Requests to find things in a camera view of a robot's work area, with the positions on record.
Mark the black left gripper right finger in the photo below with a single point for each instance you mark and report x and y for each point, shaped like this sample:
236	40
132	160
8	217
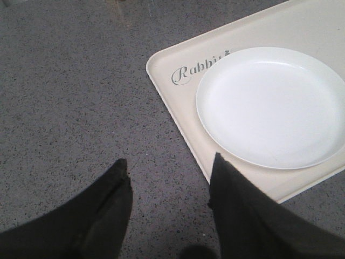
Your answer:
252	225

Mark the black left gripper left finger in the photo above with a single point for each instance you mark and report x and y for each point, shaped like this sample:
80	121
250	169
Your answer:
91	225

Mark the white round plate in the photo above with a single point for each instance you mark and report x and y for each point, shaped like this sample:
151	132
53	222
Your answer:
273	107

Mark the cream rabbit serving tray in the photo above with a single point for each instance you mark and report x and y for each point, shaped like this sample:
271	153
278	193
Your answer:
315	28

